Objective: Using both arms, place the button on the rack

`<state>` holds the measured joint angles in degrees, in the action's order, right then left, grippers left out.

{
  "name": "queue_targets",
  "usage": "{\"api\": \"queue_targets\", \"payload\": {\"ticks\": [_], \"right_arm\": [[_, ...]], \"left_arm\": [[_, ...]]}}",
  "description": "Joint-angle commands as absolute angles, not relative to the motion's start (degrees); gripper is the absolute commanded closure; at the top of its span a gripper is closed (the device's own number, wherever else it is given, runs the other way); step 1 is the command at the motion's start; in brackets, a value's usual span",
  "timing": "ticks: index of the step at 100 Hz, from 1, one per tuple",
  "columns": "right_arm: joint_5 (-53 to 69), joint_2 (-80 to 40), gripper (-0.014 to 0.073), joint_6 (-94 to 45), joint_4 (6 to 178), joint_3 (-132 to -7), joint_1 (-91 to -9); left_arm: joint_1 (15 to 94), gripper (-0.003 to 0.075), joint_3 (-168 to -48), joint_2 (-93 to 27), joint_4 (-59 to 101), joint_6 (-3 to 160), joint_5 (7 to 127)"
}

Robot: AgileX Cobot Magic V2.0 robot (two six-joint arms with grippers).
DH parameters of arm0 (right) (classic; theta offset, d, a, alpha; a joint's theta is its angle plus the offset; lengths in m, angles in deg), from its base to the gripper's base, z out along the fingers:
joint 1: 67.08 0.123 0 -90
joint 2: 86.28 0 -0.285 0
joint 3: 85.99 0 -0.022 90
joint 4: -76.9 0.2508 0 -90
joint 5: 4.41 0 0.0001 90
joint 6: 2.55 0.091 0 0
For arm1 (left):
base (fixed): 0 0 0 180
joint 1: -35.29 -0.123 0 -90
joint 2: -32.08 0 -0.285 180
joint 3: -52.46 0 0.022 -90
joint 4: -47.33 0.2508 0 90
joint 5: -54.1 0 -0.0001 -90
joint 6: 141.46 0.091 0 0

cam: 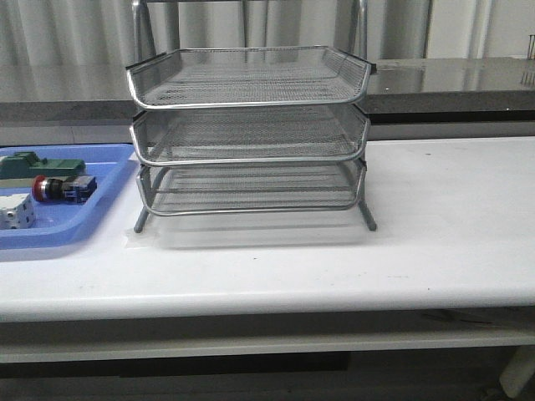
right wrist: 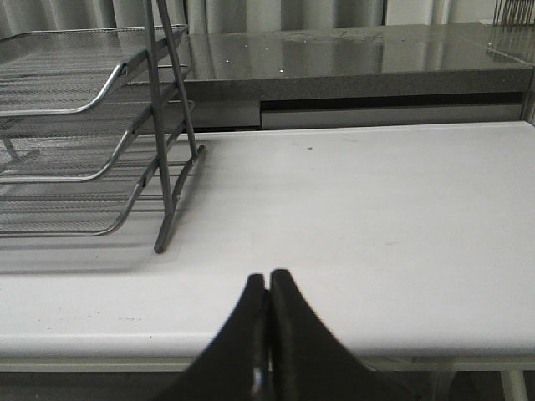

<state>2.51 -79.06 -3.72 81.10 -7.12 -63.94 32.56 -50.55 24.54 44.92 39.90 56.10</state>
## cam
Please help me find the silver mesh tray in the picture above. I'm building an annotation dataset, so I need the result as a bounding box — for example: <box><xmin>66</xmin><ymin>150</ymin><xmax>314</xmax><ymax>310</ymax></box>
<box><xmin>136</xmin><ymin>161</ymin><xmax>366</xmax><ymax>216</ymax></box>
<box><xmin>130</xmin><ymin>104</ymin><xmax>370</xmax><ymax>166</ymax></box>
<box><xmin>126</xmin><ymin>46</ymin><xmax>375</xmax><ymax>109</ymax></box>

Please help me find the red emergency stop button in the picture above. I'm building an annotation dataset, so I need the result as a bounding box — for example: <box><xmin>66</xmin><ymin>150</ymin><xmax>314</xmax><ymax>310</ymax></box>
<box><xmin>31</xmin><ymin>175</ymin><xmax>97</xmax><ymax>204</ymax></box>

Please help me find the blue plastic tray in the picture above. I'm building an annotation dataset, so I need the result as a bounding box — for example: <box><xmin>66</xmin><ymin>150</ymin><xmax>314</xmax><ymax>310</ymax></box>
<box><xmin>1</xmin><ymin>144</ymin><xmax>137</xmax><ymax>251</ymax></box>

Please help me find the green terminal block component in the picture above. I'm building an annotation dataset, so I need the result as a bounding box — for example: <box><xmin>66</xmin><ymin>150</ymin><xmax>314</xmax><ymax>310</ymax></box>
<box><xmin>1</xmin><ymin>151</ymin><xmax>86</xmax><ymax>188</ymax></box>

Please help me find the white electrical block component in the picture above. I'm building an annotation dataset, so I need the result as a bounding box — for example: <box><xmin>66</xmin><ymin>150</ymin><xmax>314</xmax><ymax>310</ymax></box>
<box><xmin>1</xmin><ymin>193</ymin><xmax>35</xmax><ymax>230</ymax></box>

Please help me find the grey stone counter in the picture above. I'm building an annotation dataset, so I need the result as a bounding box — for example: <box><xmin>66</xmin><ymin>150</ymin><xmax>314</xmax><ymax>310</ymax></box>
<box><xmin>1</xmin><ymin>58</ymin><xmax>534</xmax><ymax>125</ymax></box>

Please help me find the white table leg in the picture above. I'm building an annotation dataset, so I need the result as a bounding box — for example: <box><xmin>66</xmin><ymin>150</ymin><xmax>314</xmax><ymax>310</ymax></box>
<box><xmin>499</xmin><ymin>345</ymin><xmax>534</xmax><ymax>398</ymax></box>

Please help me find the grey metal rack frame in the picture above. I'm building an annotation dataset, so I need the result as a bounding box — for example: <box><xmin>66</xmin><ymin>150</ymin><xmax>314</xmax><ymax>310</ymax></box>
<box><xmin>127</xmin><ymin>1</ymin><xmax>377</xmax><ymax>231</ymax></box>

